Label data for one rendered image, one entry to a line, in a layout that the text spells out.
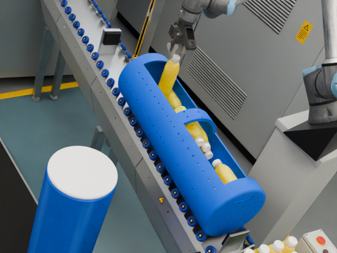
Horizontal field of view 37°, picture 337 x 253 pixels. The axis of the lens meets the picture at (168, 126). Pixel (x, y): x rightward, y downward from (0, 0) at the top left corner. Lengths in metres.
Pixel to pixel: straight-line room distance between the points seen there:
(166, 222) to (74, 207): 0.45
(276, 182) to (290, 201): 0.12
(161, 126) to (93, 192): 0.42
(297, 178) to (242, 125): 1.41
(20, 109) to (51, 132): 0.30
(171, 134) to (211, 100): 2.09
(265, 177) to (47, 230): 1.23
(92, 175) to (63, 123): 1.77
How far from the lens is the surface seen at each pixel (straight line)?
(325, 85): 2.43
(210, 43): 4.11
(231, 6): 2.23
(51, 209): 2.04
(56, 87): 3.87
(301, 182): 2.65
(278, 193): 2.77
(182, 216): 2.15
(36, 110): 3.82
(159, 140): 2.15
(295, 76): 3.59
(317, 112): 2.57
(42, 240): 2.21
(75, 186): 1.96
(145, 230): 3.26
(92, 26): 3.09
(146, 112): 2.24
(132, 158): 2.40
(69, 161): 2.05
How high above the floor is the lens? 2.50
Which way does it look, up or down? 38 degrees down
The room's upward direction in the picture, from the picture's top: 23 degrees clockwise
